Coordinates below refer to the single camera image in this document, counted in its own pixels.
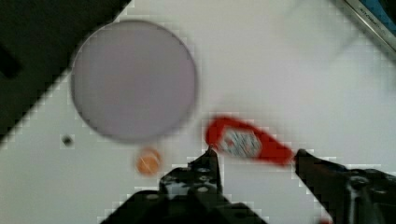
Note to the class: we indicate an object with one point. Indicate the lilac round plate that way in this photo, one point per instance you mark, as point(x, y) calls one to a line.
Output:
point(133, 81)

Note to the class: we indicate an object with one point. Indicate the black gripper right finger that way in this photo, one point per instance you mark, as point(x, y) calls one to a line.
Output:
point(350, 196)

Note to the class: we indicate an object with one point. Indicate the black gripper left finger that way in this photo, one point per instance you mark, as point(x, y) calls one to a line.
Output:
point(186, 195)

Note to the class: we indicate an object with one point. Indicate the orange slice toy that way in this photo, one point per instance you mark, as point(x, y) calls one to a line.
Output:
point(148, 161)

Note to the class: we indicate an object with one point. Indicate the red ketchup bottle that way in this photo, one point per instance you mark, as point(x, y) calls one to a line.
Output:
point(244, 140)

